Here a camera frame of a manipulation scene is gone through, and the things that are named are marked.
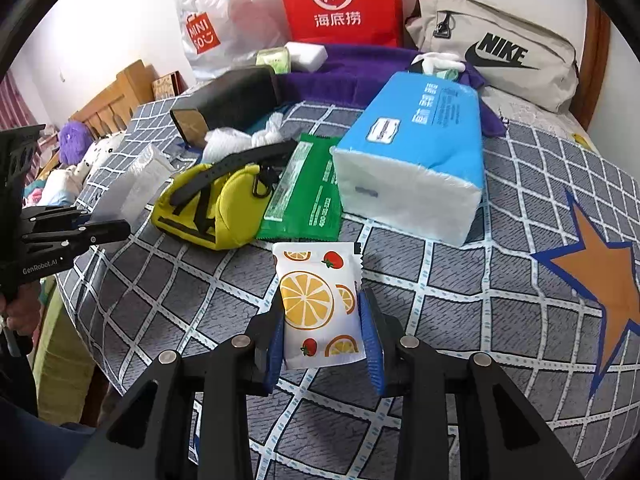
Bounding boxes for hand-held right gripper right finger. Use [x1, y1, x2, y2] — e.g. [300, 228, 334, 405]
[357, 287, 586, 480]

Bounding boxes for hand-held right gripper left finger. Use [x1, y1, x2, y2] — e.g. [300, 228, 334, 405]
[60, 290, 288, 480]

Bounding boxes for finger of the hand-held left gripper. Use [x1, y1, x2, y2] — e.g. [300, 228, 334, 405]
[24, 219, 132, 257]
[30, 205, 94, 228]

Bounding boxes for fruit print wipe packet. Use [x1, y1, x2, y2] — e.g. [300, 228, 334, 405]
[272, 241, 365, 371]

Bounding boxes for clear plastic bag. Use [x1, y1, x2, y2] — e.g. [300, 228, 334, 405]
[92, 144, 176, 231]

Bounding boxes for yellow pouch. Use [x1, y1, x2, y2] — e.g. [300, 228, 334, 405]
[151, 162, 273, 251]

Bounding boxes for green wet wipe packet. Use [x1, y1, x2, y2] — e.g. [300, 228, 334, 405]
[255, 132, 346, 242]

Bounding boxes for black watch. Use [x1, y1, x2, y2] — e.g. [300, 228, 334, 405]
[170, 140, 301, 201]

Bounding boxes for green tissue packet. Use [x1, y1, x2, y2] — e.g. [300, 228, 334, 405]
[256, 47, 293, 75]

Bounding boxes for white foam block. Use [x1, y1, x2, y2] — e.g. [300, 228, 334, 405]
[285, 42, 328, 72]

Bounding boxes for white glove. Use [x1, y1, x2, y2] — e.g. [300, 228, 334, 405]
[411, 51, 466, 81]

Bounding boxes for person's left hand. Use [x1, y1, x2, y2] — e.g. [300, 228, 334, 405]
[4, 282, 44, 336]

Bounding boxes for colourful quilt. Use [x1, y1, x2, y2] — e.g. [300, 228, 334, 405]
[25, 175, 68, 208]

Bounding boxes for purple plush toy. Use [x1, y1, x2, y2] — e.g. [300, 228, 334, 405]
[57, 121, 91, 166]

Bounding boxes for polka dot pillow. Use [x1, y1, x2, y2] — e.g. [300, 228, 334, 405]
[82, 132, 126, 181]

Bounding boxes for red striped curtain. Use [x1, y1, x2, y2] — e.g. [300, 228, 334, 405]
[0, 72, 38, 136]

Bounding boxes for grey checkered blanket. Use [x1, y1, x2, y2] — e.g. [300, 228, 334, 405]
[55, 100, 640, 480]

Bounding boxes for green bed sheet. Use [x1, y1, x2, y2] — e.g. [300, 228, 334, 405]
[32, 280, 96, 426]

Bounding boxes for wooden headboard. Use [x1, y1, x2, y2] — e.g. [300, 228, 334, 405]
[67, 59, 158, 141]

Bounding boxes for patterned box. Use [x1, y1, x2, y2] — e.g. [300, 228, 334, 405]
[151, 72, 183, 101]

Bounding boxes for blue tissue pack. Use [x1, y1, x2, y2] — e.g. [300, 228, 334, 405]
[331, 71, 487, 248]

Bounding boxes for dark tin box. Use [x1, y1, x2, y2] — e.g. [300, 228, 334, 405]
[169, 66, 281, 148]

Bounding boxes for person's dark blue pants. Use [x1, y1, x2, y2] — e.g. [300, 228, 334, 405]
[0, 395, 101, 480]

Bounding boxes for white plastic shopping bag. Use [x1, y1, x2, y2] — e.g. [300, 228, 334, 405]
[171, 0, 288, 81]

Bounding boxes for purple towel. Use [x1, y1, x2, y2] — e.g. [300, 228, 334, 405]
[272, 44, 503, 138]

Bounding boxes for newspaper print tablecloth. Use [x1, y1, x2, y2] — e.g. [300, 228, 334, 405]
[480, 85, 601, 153]

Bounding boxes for grey waist bag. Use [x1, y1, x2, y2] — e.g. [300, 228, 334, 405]
[404, 0, 581, 113]

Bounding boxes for red paper bag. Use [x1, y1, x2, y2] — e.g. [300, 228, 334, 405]
[272, 0, 403, 48]

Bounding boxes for brown wooden frame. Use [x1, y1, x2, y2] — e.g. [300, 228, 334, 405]
[570, 0, 611, 131]

